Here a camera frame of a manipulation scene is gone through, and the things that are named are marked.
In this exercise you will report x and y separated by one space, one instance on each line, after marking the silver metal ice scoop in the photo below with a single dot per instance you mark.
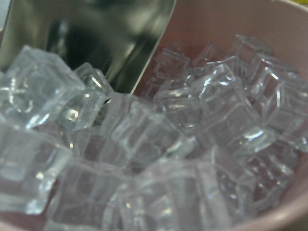
118 37

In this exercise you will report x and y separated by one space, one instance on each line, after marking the pink bowl of ice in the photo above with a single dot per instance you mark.
213 138

